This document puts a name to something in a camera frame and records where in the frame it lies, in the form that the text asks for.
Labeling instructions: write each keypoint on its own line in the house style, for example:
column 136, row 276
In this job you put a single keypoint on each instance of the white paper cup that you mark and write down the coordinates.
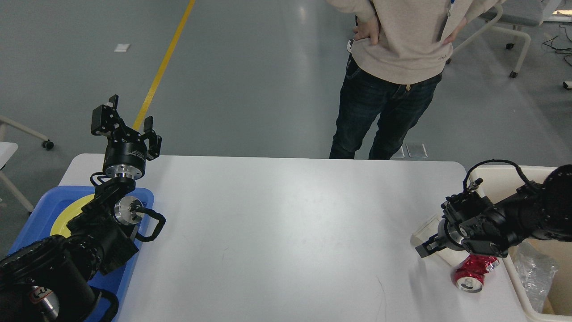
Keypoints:
column 430, row 228

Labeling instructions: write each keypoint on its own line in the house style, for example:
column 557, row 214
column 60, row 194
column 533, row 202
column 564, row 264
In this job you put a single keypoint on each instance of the silver foil bag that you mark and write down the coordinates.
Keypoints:
column 536, row 272

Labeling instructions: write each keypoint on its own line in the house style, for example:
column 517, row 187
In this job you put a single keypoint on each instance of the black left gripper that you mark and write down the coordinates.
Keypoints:
column 124, row 158

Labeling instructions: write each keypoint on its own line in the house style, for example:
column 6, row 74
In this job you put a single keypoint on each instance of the brown paper bag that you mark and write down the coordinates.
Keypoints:
column 540, row 272

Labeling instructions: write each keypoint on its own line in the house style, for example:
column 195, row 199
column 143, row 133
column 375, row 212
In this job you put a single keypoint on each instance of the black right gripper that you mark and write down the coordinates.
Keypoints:
column 448, row 237

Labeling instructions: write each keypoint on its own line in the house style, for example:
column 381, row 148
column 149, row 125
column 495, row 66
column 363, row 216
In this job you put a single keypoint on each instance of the beige plastic bin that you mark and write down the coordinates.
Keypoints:
column 501, row 181

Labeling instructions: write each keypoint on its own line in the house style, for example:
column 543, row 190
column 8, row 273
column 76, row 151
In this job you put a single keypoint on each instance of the crushed red soda can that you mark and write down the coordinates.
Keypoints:
column 469, row 275

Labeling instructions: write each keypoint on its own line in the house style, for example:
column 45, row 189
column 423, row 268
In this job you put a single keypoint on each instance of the metal floor outlet plate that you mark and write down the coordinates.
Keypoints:
column 400, row 154

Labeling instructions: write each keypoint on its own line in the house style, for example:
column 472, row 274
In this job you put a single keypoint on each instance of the person in beige sweater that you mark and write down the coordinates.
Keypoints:
column 399, row 51

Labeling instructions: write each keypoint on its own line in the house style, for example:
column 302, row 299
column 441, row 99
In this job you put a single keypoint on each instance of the yellow plastic plate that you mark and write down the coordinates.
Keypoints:
column 59, row 226

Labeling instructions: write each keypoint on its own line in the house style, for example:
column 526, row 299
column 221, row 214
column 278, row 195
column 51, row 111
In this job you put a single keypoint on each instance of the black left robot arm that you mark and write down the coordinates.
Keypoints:
column 47, row 281

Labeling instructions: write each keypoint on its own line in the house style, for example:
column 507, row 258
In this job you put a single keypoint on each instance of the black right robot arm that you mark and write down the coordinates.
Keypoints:
column 473, row 223

